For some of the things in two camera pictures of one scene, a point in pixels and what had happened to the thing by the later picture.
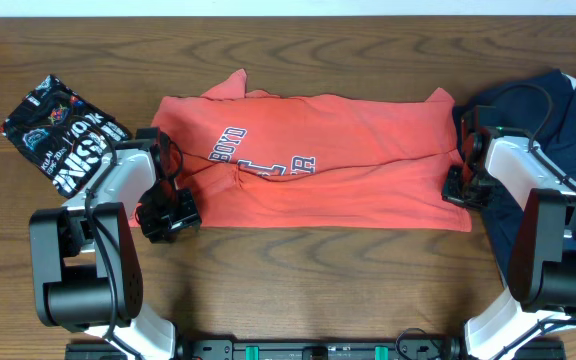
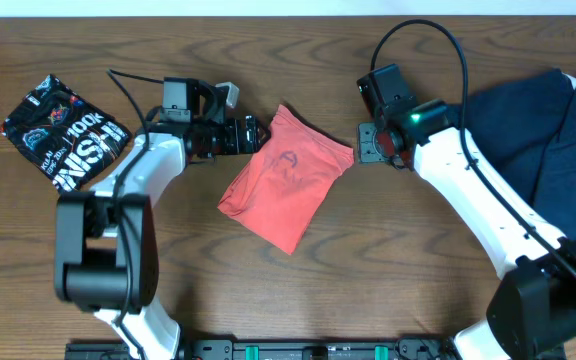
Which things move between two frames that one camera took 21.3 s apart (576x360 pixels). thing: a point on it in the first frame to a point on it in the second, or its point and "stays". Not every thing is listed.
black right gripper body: [467, 188] to [371, 143]
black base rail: [315, 348] stays
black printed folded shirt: [62, 134] stays
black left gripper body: [165, 210] to [220, 141]
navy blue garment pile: [568, 119] stays
